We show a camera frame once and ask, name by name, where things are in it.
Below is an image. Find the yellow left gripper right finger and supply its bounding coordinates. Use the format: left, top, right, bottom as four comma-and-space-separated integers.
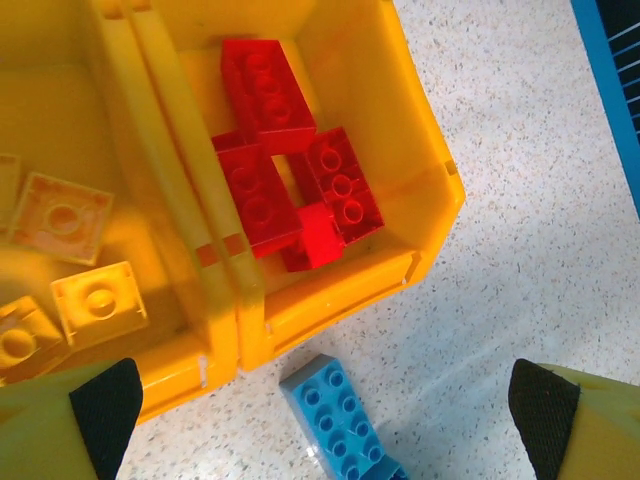
507, 358, 640, 480

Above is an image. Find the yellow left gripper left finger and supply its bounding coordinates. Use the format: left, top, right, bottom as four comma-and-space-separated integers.
0, 357, 144, 480

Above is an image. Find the small yellow lego brick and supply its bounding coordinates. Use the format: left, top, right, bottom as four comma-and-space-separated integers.
0, 294, 66, 386
0, 153, 21, 234
49, 260, 150, 346
7, 172, 115, 266

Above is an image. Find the blue lego brick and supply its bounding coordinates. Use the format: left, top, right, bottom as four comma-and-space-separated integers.
278, 352, 412, 480

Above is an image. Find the stepped red lego brick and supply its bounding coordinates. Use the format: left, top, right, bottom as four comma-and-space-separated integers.
279, 202, 346, 274

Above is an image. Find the yellow plastic bin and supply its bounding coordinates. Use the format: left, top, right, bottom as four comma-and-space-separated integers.
0, 0, 240, 426
130, 0, 467, 374

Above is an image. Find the long red lego brick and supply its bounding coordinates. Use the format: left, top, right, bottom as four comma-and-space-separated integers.
219, 38, 318, 156

